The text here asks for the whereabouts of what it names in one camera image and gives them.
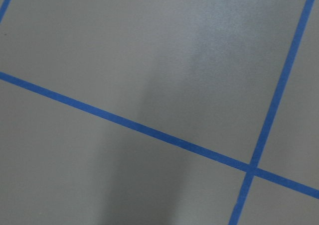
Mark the brown paper table cover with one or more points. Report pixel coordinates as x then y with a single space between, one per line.
204 71

